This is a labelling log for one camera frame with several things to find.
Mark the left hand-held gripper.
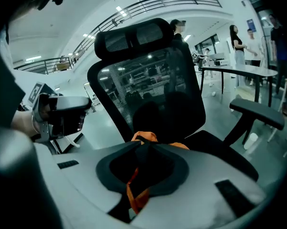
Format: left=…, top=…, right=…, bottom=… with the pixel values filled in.
left=28, top=82, right=93, bottom=143

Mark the orange bag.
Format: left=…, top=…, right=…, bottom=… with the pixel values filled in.
left=126, top=131, right=190, bottom=215

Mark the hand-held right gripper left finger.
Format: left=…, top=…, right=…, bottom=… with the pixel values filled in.
left=51, top=141, right=145, bottom=224

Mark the grey table with black legs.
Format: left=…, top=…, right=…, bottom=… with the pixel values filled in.
left=200, top=64, right=279, bottom=107

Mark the person's left forearm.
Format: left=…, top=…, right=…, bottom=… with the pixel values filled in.
left=11, top=110, right=40, bottom=138

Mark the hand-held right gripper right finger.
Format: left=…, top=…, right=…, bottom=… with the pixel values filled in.
left=131, top=142, right=267, bottom=229

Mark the white desktop device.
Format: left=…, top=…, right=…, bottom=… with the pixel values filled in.
left=209, top=53, right=229, bottom=66

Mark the black mesh office chair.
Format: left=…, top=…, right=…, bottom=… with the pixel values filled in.
left=87, top=17, right=285, bottom=182

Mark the white paper cup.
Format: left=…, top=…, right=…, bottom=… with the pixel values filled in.
left=243, top=132, right=258, bottom=150

